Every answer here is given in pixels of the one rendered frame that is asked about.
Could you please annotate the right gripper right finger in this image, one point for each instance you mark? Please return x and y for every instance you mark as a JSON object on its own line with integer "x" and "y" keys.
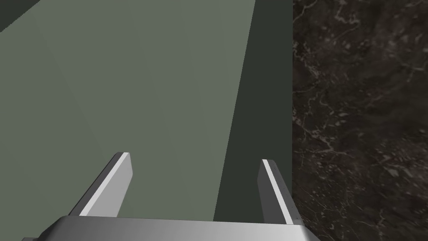
{"x": 274, "y": 195}

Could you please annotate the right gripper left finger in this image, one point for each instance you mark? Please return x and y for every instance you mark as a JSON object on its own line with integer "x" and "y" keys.
{"x": 108, "y": 190}

